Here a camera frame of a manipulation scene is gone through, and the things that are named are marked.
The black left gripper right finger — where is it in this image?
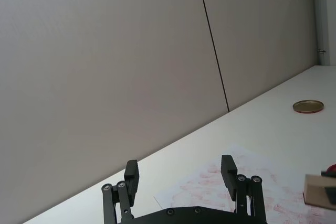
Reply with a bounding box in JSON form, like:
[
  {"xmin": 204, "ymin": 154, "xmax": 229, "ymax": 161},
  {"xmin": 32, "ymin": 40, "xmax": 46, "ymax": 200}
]
[{"xmin": 221, "ymin": 155, "xmax": 267, "ymax": 224}]

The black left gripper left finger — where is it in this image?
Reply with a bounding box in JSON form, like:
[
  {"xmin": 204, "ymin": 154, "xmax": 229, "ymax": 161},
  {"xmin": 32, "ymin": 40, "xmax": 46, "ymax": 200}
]
[{"xmin": 101, "ymin": 159, "xmax": 140, "ymax": 224}]

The wooden stamp block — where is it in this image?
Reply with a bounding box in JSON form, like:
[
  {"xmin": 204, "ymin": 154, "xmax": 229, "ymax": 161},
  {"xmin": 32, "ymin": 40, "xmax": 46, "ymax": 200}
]
[{"xmin": 302, "ymin": 174, "xmax": 336, "ymax": 207}]

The white paper with red marks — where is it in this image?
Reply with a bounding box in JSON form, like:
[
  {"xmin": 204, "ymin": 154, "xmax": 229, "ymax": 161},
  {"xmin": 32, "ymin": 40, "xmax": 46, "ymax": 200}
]
[{"xmin": 153, "ymin": 144, "xmax": 336, "ymax": 224}]

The round gold tin lid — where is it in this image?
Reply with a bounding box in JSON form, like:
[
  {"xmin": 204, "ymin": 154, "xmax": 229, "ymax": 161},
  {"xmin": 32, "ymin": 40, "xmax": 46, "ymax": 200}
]
[{"xmin": 292, "ymin": 100, "xmax": 324, "ymax": 114}]

